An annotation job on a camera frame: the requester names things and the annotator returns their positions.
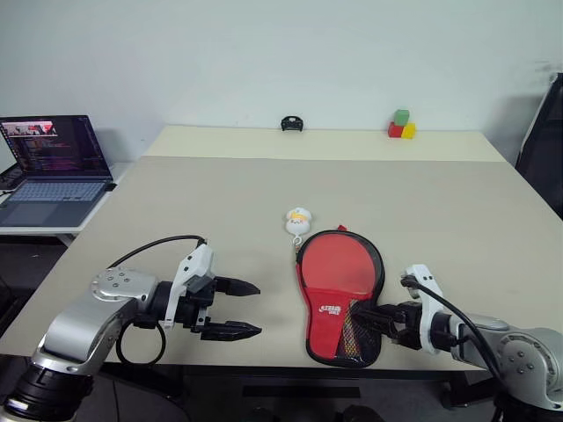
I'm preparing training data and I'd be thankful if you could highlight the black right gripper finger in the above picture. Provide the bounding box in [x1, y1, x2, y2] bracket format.
[351, 302, 402, 323]
[357, 322, 398, 343]

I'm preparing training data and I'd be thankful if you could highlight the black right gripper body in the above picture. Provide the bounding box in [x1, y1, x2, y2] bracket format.
[390, 300, 424, 351]

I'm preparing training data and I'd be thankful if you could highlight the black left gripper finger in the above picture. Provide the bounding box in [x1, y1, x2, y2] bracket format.
[201, 320, 264, 344]
[215, 275, 262, 298]

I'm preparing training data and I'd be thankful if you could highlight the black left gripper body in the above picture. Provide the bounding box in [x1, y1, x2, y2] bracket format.
[175, 274, 219, 342]

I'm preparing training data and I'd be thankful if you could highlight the black red mesh paddle case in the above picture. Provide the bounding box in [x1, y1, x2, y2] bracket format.
[293, 227, 387, 370]

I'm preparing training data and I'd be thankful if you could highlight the red table tennis paddle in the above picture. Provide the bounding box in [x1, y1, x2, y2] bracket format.
[298, 231, 380, 358]

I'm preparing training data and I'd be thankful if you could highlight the white plush keychain charm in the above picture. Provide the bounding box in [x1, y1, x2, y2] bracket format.
[284, 207, 313, 250]

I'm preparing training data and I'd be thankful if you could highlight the white side table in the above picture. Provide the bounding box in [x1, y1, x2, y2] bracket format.
[0, 161, 134, 248]

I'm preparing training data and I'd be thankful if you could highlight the open grey laptop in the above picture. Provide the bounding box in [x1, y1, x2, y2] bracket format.
[0, 114, 116, 228]

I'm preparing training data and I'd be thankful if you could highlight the black chair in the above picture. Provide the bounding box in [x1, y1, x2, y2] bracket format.
[514, 72, 563, 222]

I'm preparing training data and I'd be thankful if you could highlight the black device beside laptop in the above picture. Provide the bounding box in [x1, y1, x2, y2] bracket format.
[0, 164, 23, 192]

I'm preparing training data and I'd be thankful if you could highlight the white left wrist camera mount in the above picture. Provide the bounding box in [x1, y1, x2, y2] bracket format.
[165, 244, 217, 330]

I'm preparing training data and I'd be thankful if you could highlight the black table frame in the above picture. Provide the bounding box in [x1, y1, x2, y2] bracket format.
[94, 363, 501, 410]

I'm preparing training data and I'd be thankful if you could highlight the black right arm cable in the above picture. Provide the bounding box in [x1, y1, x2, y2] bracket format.
[401, 273, 511, 422]

